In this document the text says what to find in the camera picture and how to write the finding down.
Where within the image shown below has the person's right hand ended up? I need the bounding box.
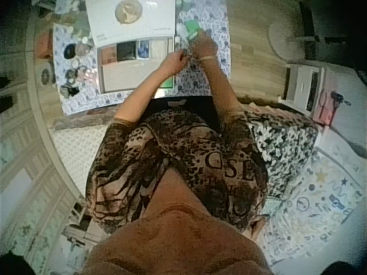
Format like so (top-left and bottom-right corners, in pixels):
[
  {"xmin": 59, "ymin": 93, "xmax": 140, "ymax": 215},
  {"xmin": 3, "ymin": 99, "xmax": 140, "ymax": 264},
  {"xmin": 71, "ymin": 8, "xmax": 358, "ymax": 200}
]
[{"xmin": 190, "ymin": 30, "xmax": 219, "ymax": 58}]

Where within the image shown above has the person's left hand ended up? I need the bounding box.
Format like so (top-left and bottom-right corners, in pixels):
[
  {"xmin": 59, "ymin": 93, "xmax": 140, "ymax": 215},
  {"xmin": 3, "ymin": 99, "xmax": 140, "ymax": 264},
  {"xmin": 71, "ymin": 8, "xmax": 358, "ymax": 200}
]
[{"xmin": 159, "ymin": 51, "xmax": 188, "ymax": 77}]

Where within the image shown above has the green packet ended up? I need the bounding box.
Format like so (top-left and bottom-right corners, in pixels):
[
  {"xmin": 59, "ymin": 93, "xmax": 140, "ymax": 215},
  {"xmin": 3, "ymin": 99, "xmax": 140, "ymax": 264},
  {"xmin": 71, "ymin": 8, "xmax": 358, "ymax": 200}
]
[{"xmin": 184, "ymin": 19, "xmax": 202, "ymax": 40}]

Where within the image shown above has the blue patterned table mat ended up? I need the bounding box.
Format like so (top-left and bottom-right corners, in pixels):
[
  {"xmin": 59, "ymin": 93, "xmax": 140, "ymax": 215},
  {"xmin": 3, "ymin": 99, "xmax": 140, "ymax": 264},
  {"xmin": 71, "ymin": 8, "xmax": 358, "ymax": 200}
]
[{"xmin": 53, "ymin": 0, "xmax": 232, "ymax": 116}]

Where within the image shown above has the green sheet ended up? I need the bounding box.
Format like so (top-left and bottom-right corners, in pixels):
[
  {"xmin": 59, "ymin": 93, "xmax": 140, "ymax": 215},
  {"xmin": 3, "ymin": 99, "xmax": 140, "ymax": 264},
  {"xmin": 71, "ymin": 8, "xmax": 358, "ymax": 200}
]
[{"xmin": 156, "ymin": 75, "xmax": 176, "ymax": 90}]

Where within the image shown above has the open compartment box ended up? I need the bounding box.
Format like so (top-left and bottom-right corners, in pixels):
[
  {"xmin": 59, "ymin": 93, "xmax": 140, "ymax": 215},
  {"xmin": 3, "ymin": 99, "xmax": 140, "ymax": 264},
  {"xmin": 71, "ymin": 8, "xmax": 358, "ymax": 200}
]
[{"xmin": 96, "ymin": 36, "xmax": 175, "ymax": 94}]

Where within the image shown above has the white box lid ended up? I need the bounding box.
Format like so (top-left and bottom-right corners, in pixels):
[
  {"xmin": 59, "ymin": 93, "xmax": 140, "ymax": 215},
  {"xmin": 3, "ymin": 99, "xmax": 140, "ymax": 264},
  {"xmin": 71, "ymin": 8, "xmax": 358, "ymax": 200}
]
[{"xmin": 85, "ymin": 0, "xmax": 177, "ymax": 48}]

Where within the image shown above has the white round fan base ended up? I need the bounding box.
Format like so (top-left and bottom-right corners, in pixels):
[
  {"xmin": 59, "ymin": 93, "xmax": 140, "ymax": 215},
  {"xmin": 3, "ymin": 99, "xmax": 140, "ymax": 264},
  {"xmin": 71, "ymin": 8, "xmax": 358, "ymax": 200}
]
[{"xmin": 267, "ymin": 19, "xmax": 302, "ymax": 61}]

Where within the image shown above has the heap of small stones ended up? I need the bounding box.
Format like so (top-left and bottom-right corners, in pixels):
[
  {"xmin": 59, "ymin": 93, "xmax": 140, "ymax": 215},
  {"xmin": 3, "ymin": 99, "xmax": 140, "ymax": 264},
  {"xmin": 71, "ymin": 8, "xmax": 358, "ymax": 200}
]
[{"xmin": 59, "ymin": 27, "xmax": 99, "ymax": 99}]

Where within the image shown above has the white shelf unit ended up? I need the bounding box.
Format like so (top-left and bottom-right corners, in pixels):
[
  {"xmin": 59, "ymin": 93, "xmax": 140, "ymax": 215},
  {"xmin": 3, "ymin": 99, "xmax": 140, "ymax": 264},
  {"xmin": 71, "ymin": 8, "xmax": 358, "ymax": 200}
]
[{"xmin": 282, "ymin": 61, "xmax": 328, "ymax": 116}]

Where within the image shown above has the black white patterned seat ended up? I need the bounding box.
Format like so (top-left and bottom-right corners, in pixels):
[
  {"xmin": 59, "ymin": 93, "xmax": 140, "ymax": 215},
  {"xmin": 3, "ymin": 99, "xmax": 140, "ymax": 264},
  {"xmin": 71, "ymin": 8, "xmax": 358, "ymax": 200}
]
[{"xmin": 245, "ymin": 111, "xmax": 319, "ymax": 199}]

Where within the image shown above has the orange object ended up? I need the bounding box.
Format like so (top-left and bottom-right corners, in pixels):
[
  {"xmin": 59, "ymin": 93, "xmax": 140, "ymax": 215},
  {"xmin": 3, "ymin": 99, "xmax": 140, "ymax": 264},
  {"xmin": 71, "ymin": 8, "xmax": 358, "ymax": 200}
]
[{"xmin": 35, "ymin": 30, "xmax": 54, "ymax": 60}]

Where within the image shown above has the white dotted cushion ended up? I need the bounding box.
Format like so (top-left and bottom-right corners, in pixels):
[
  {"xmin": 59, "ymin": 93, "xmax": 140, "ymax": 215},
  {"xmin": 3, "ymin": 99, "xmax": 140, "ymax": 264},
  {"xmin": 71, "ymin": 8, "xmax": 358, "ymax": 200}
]
[{"xmin": 50, "ymin": 125, "xmax": 111, "ymax": 197}]

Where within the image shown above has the pink holder with scissors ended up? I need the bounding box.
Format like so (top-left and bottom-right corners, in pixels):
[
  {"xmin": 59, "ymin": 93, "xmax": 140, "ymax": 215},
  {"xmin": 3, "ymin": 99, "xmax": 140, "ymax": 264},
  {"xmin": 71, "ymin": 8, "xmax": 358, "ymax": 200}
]
[{"xmin": 313, "ymin": 88, "xmax": 352, "ymax": 127}]

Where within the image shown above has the patterned play rug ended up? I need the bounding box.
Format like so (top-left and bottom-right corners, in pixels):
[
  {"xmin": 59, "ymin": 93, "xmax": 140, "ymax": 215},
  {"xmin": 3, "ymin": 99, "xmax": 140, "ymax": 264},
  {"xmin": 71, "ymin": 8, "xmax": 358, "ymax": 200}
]
[{"xmin": 257, "ymin": 146, "xmax": 365, "ymax": 266}]

